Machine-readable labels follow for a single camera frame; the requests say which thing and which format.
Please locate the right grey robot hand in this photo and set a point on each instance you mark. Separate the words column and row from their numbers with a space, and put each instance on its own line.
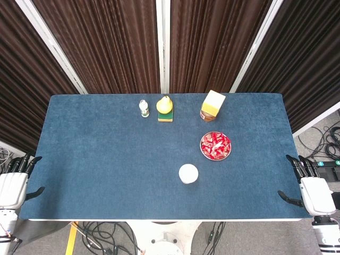
column 316, row 195

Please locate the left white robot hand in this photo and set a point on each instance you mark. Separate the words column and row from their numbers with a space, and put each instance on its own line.
column 12, row 190

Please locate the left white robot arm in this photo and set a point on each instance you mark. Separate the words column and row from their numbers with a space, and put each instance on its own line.
column 6, row 225

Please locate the round steel plate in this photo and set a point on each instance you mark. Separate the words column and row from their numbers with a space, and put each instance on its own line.
column 215, row 159

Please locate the white paper cup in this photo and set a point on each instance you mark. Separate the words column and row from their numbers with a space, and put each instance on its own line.
column 188, row 174

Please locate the black foot pedal board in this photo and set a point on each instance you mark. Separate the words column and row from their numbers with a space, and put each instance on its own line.
column 329, row 171

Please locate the yellow floor tape strip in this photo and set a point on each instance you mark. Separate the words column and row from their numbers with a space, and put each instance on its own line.
column 71, row 239

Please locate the brown pleated partition panel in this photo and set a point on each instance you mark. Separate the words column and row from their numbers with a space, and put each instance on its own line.
column 305, row 66
column 212, row 47
column 21, row 93
column 106, row 47

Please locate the blue table mat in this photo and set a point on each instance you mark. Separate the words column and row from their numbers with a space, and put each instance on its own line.
column 106, row 159

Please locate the white table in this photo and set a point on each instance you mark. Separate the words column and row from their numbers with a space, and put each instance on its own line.
column 132, row 220

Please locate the glass honey jar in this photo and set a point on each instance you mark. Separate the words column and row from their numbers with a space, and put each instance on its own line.
column 207, row 117

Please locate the yellow foam block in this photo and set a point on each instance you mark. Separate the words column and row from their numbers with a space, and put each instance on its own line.
column 212, row 102

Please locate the small white drink bottle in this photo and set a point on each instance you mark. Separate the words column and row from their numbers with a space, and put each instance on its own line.
column 144, row 109

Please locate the green yellow scouring sponge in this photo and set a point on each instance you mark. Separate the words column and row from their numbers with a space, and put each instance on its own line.
column 165, row 117

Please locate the yellow pear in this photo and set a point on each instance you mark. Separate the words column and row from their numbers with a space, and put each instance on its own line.
column 164, row 106

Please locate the white partition base rail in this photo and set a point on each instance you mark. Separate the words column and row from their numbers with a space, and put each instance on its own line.
column 316, row 122
column 13, row 149

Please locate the white partition post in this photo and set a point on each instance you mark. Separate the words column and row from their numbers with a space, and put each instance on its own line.
column 255, row 42
column 50, row 42
column 162, row 40

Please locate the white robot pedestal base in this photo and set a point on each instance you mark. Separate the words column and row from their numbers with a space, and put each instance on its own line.
column 164, row 240

